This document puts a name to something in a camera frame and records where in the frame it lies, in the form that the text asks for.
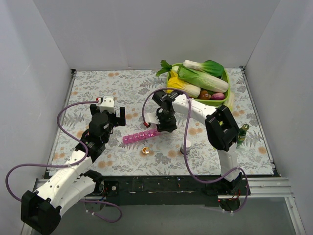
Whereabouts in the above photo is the pink weekly pill organizer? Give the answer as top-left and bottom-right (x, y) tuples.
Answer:
(122, 129), (160, 144)

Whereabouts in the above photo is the brown mushroom toy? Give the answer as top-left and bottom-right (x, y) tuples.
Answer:
(198, 90), (211, 100)

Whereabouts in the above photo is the green plastic tray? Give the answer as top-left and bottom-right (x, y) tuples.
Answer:
(166, 63), (230, 106)

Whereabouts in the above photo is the black front table rail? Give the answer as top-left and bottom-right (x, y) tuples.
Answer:
(102, 176), (250, 207)

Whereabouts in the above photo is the bok choy toy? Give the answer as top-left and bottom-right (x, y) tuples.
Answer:
(183, 60), (224, 77)

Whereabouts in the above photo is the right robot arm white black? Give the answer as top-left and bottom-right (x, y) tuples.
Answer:
(152, 89), (244, 195)

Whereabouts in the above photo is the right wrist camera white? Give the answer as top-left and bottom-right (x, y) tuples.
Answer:
(143, 113), (160, 128)

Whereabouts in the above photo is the green napa cabbage toy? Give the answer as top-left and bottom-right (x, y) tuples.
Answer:
(177, 66), (229, 93)

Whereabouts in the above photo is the leafy green herb toy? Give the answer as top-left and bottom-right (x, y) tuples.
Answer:
(156, 60), (172, 77)

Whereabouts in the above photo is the celery stalk toy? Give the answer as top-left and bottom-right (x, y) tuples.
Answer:
(224, 92), (235, 112)

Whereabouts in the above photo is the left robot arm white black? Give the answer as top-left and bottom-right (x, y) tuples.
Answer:
(21, 104), (126, 235)

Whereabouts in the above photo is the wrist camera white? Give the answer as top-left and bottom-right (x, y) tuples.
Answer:
(98, 96), (114, 113)
(143, 113), (160, 128)

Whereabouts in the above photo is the purple onion toy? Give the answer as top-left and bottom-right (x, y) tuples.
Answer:
(211, 93), (225, 100)

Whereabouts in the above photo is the white bottle blue label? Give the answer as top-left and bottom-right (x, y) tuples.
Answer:
(180, 140), (192, 155)

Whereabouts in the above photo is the floral table mat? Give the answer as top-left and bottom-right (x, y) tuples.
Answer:
(47, 68), (274, 177)

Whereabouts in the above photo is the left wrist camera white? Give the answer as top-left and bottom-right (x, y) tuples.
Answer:
(98, 96), (114, 113)

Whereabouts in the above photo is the green glass bottle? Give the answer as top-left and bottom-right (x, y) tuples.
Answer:
(237, 123), (250, 147)

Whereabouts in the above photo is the yellow napa cabbage toy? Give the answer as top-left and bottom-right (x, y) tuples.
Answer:
(167, 77), (201, 98)

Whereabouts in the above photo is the gold bottle cap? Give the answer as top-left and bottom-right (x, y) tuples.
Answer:
(142, 146), (150, 155)

